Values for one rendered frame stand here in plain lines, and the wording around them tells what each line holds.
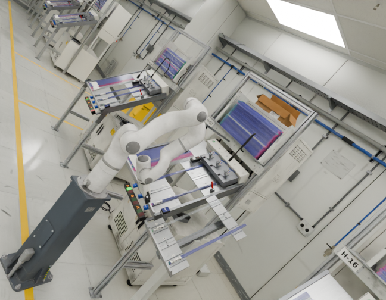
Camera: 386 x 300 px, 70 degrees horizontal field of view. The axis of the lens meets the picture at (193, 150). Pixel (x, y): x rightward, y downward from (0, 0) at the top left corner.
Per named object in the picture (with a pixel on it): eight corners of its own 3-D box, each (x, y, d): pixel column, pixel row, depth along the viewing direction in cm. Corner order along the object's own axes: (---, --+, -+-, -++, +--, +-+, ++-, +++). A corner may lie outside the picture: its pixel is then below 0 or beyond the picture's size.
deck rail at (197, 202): (155, 222, 180) (154, 216, 176) (153, 219, 181) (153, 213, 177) (243, 190, 209) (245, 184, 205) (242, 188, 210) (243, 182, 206)
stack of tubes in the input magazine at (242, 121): (255, 158, 199) (282, 130, 194) (218, 123, 233) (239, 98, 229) (262, 163, 208) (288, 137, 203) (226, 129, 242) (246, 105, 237)
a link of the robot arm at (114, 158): (102, 163, 146) (129, 129, 141) (101, 147, 161) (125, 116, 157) (121, 173, 152) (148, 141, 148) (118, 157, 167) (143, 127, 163)
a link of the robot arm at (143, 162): (153, 179, 163) (149, 169, 170) (152, 162, 155) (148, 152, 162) (139, 183, 160) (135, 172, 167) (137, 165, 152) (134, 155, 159)
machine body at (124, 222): (125, 290, 212) (177, 234, 200) (103, 221, 259) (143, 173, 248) (180, 289, 258) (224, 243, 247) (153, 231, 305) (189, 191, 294)
